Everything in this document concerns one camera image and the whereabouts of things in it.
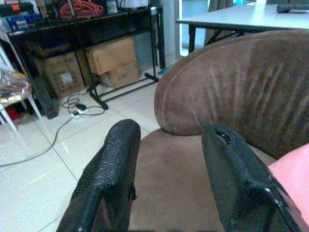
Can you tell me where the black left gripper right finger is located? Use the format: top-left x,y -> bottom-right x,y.
201,123 -> 301,232

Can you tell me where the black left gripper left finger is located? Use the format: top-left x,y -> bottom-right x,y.
56,118 -> 141,232

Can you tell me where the pink pillow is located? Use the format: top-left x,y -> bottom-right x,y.
268,143 -> 309,232

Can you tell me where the brown suede sofa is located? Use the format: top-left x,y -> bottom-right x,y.
96,29 -> 309,232

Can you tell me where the white power strip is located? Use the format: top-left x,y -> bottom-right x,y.
70,108 -> 89,118

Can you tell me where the small brown cardboard box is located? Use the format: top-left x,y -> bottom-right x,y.
105,60 -> 140,89

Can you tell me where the printed brown cardboard box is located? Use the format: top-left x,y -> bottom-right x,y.
41,52 -> 85,99

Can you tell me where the large brown cardboard box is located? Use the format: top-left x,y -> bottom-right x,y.
85,38 -> 138,75

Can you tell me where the white plastic chair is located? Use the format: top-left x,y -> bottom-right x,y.
0,31 -> 42,132

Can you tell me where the black metal table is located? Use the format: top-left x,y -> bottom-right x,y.
7,4 -> 167,119

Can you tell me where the white folding table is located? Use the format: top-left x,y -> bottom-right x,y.
175,3 -> 309,54

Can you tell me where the blue box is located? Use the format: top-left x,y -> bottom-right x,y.
5,13 -> 43,32

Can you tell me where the black cylindrical object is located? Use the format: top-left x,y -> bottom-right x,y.
276,3 -> 309,14

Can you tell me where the grey power cable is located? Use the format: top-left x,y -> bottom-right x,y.
0,89 -> 105,168

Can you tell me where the red orange coiled rope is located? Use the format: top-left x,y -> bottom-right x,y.
59,0 -> 105,20

